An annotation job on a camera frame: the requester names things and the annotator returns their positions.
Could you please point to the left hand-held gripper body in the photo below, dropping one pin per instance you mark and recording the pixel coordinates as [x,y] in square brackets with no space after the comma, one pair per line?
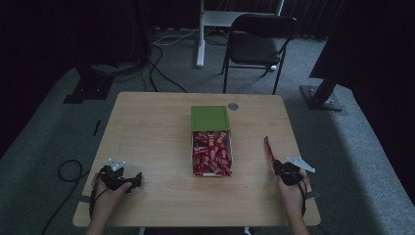
[112,176]

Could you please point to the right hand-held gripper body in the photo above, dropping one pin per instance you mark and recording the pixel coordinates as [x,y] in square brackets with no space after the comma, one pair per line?
[292,173]

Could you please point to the single red snack bar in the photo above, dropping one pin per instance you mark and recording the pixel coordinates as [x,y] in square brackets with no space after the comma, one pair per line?
[269,150]

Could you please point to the green box of red packets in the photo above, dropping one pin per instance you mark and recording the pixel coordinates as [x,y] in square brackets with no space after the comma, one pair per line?
[195,153]

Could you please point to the pile of red snack packets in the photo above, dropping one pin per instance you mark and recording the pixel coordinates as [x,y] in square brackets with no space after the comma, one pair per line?
[212,153]

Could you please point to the person's right hand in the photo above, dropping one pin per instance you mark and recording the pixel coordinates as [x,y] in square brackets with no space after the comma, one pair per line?
[292,199]

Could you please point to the person's left hand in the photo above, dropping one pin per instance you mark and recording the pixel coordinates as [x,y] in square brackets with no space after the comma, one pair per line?
[109,202]

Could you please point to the grey tape tab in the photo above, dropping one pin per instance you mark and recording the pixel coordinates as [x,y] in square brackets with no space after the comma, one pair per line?
[84,198]
[313,195]

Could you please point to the white table leg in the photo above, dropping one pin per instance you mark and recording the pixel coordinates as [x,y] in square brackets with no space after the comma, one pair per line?
[247,231]
[141,231]

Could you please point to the grey round table grommet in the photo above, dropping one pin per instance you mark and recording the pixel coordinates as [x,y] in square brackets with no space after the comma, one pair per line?
[233,106]

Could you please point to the slanted black stand with base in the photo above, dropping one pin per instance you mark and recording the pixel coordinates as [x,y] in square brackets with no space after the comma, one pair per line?
[321,94]

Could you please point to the black folding chair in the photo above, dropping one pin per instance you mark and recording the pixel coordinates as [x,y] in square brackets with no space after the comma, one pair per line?
[254,45]

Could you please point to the black stand with base plate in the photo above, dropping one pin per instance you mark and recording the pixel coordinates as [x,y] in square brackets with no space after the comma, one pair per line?
[89,86]

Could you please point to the white desk frame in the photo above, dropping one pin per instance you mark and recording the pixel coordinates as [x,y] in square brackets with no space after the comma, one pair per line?
[202,36]

